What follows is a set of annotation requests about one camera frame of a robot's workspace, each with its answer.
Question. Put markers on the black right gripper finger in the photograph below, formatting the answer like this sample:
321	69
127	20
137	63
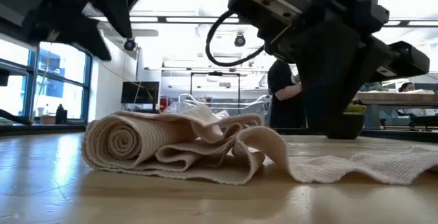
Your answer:
403	61
332	73

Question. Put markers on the white elastic bandage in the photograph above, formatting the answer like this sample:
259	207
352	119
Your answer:
154	138

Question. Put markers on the person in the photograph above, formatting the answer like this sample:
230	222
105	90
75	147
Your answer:
407	87
284	114

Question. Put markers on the blue-framed window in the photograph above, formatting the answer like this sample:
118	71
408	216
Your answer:
61	66

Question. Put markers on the round black ceiling device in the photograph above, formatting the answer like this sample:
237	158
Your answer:
129	44
240	40

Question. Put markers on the succulent in black pot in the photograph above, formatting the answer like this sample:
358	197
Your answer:
352	124

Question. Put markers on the clear plastic container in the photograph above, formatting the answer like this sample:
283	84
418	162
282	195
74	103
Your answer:
263	105

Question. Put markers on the black monitor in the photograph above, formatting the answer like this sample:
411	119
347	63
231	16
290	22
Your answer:
140	92

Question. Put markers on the small brown box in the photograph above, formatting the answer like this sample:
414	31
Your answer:
48	119

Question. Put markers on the grey metal-frame table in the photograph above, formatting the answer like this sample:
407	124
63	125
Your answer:
393	97

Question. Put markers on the black gantry frame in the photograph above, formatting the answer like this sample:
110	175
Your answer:
191	83

